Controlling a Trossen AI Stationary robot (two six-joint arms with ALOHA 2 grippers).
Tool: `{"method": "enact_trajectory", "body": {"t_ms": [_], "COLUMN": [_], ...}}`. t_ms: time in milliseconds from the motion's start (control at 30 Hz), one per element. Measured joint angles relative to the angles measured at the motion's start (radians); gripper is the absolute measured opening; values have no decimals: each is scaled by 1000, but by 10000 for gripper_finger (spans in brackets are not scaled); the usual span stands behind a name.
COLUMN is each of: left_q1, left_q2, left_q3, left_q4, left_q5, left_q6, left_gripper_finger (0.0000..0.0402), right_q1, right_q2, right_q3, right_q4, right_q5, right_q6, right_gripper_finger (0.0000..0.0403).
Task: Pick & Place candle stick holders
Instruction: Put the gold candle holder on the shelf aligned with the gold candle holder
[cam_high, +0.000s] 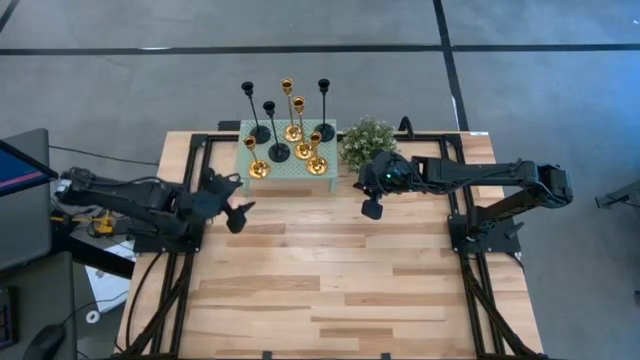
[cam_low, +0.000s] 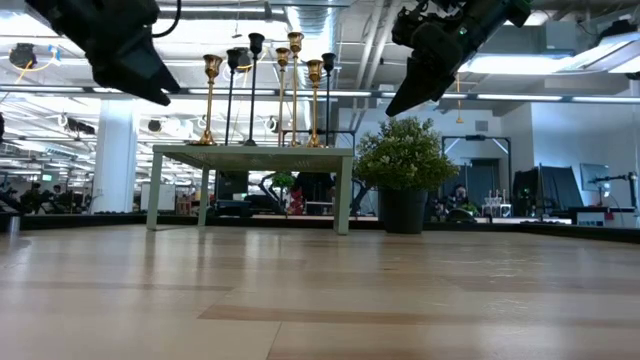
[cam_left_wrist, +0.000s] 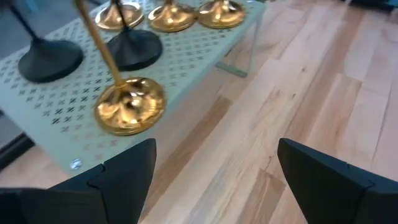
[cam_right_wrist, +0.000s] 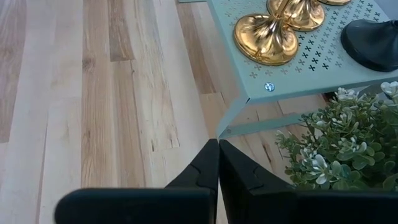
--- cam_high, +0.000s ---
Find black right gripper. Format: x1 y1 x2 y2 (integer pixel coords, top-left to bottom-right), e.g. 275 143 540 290
352 148 419 221

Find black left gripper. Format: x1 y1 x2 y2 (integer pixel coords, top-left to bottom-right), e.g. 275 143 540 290
189 167 257 234

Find short gold candlestick holder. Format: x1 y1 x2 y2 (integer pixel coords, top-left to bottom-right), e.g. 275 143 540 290
306 130 330 177
242 135 272 180

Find tall black candlestick holder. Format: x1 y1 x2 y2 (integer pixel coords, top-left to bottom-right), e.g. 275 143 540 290
317 78 337 144
241 80 272 146
262 100 292 164

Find tall gold candlestick holder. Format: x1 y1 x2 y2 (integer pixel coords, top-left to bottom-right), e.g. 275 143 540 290
291 95 315 161
280 77 304 143

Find potted green plant white flowers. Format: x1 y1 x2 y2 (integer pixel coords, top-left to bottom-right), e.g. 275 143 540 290
338 115 400 174

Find pale green perforated metal shelf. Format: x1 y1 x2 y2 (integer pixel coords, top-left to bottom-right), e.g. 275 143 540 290
233 118 339 195

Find yellow clamp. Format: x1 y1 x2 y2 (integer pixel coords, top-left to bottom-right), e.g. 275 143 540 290
49 209 116 236

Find white paper sheet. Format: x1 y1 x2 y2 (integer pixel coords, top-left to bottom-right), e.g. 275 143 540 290
83 239 136 315

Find grey desk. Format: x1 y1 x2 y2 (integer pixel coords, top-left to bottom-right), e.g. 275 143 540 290
0 127 79 360

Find computer monitor blue screen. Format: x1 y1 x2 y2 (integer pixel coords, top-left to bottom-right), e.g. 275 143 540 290
0 137 60 199

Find black computer mouse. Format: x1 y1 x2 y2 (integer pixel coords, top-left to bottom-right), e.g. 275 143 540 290
22 323 67 360

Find black stand leg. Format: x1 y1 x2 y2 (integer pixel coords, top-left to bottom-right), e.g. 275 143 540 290
593 179 640 210

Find black metal table frame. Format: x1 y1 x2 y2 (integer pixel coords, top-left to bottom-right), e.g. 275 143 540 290
117 130 551 360

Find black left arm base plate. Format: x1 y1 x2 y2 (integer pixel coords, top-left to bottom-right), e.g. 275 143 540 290
132 227 205 255

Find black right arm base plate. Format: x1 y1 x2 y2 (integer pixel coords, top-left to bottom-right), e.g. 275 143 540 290
447 213 522 255

